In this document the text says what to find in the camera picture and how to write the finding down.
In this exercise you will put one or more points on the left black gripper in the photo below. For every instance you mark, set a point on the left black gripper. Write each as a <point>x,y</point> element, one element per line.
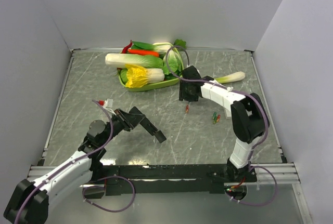
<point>128,120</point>

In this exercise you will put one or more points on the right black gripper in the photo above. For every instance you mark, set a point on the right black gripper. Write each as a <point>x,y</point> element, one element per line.
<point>182,94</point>

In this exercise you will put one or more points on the black remote control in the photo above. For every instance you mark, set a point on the black remote control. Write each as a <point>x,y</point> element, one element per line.
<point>153,131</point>

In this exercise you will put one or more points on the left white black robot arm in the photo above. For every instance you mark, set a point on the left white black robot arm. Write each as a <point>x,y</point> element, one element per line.
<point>32,201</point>

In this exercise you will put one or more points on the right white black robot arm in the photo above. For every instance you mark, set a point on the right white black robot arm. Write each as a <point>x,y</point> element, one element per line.
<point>249,119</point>

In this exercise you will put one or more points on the white remote battery cover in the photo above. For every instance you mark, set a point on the white remote battery cover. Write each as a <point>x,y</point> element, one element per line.
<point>227,112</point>

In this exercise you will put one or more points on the green lettuce leaf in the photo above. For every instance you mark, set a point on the green lettuce leaf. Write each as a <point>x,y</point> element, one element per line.
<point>174,62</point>

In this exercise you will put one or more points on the green plastic tray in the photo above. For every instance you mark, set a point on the green plastic tray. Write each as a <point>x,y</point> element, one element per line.
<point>168,80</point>

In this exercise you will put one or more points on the yellow leaf cabbage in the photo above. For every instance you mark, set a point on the yellow leaf cabbage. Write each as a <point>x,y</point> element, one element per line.
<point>138,76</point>

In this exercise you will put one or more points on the celery stalk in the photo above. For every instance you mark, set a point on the celery stalk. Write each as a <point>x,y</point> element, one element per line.
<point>234,77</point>

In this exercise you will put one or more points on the bok choy in tray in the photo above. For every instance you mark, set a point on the bok choy in tray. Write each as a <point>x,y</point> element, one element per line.
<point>161,48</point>

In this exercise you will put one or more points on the long white green cabbage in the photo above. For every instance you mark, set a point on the long white green cabbage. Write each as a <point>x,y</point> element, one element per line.
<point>122,60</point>

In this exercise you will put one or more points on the orange red chili pepper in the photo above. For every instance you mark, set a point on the orange red chili pepper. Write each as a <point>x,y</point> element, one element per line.
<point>143,52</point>

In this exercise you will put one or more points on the dark red chili pepper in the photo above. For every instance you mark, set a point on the dark red chili pepper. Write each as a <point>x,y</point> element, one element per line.
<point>126,48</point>

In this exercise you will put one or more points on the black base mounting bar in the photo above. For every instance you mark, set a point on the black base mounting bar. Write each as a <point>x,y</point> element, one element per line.
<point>126,179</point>

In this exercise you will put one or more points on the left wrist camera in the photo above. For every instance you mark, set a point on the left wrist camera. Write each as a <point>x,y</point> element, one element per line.
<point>107,105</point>

